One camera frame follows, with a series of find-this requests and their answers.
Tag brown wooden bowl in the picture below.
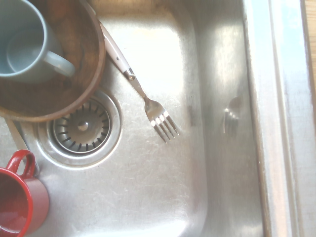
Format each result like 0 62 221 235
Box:
0 0 107 123

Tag stainless steel kitchen sink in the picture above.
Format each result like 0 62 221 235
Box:
0 0 316 237

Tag grey-blue ceramic mug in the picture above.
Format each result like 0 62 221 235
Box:
0 0 76 83

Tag fork with cream handle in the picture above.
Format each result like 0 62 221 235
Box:
98 21 181 144

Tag red ceramic mug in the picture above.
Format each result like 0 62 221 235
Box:
0 149 50 237

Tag silver metal utensil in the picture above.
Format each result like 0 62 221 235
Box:
4 118 40 175

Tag metal sink drain strainer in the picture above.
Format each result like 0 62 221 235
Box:
37 90 123 170

